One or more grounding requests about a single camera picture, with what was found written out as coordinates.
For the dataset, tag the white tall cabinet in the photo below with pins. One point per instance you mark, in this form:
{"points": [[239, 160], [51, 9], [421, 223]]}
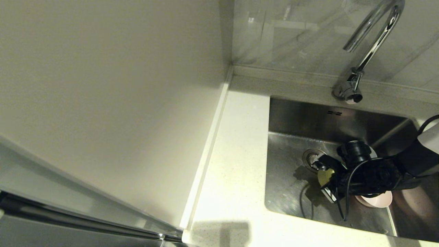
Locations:
{"points": [[103, 85]]}

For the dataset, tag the pink bowl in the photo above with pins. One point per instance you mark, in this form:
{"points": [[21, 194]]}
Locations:
{"points": [[375, 202]]}

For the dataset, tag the round metal drain strainer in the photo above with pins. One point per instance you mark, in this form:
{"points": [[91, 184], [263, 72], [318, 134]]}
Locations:
{"points": [[309, 157]]}

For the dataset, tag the stainless steel sink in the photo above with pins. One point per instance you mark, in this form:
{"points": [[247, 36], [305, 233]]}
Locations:
{"points": [[291, 202]]}

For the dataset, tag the grey appliance door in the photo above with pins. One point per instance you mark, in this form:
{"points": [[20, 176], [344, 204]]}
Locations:
{"points": [[51, 233]]}

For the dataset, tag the yellow bowl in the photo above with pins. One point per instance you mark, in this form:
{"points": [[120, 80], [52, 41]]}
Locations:
{"points": [[325, 177]]}

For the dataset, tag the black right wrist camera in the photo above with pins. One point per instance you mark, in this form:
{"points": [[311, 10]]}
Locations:
{"points": [[355, 152]]}

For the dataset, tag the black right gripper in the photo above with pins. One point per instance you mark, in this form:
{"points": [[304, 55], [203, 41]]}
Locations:
{"points": [[370, 178]]}

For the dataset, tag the chrome gooseneck faucet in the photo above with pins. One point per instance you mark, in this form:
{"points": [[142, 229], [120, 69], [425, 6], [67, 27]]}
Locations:
{"points": [[372, 51]]}

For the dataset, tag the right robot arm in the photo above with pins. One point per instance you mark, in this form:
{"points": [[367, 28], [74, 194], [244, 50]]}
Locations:
{"points": [[416, 161]]}

